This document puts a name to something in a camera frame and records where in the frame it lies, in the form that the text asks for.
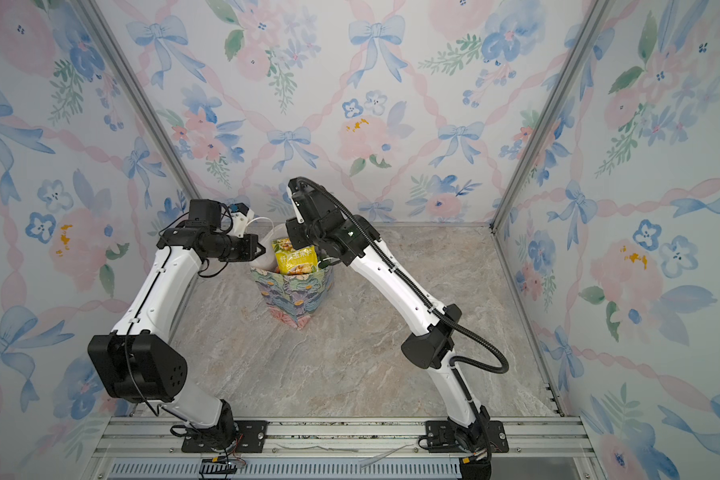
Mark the floral paper gift bag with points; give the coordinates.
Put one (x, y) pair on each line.
(292, 299)

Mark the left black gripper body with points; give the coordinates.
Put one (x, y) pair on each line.
(243, 249)

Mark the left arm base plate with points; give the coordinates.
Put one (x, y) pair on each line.
(225, 437)

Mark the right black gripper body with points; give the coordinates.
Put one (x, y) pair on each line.
(299, 237)

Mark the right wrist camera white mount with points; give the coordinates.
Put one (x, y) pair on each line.
(295, 204)

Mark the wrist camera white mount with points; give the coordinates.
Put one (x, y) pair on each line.
(295, 204)
(242, 216)

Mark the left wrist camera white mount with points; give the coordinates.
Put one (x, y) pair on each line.
(242, 216)

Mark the aluminium rail frame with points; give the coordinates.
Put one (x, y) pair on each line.
(345, 448)

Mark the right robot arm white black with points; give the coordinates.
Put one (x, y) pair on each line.
(323, 221)

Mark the yellow snack packet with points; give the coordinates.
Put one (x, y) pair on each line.
(292, 261)

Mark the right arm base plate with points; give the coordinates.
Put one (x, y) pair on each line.
(445, 436)

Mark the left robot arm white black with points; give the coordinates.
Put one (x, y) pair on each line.
(135, 361)

